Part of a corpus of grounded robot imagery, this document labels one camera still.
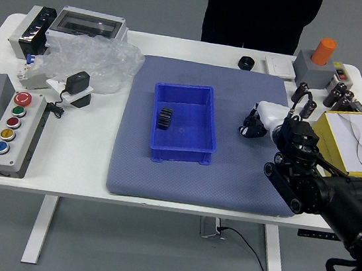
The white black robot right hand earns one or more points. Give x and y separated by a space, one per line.
272 114

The big black gear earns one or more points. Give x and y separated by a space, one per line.
165 118

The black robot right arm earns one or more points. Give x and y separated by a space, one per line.
326 195

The black hex nut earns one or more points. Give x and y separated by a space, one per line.
246 63

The blue plastic box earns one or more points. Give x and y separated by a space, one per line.
188 133

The yellow white cardboard box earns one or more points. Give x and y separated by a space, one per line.
359 149

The grey under-table control box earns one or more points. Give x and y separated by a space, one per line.
209 227

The grey box with transparent cover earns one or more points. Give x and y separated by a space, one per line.
82 24

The grey box with black face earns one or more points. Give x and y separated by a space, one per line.
31 32

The grey five-button control box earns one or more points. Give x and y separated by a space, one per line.
16 140

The dark brown capacitor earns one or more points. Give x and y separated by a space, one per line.
299 90
310 110
348 95
341 104
341 86
332 98

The grey block with round hole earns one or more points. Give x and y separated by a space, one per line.
312 74

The orange cylinder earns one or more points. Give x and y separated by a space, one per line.
324 50

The grey-blue mat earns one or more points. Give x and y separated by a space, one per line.
227 188

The small black component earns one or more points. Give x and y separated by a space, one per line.
359 106

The person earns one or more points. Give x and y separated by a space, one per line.
256 18

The black table control panel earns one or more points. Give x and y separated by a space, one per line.
311 234

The white table leg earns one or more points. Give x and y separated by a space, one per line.
275 258
40 227

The clear plastic bag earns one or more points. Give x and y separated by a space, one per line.
94 57

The black power adapter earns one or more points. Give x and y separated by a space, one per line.
78 81

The white circuit breaker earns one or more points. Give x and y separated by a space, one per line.
29 80

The white wall switch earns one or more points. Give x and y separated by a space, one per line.
280 67

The grey red-button switch box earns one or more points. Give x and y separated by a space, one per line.
340 74

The white socket bracket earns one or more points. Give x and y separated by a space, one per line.
69 97

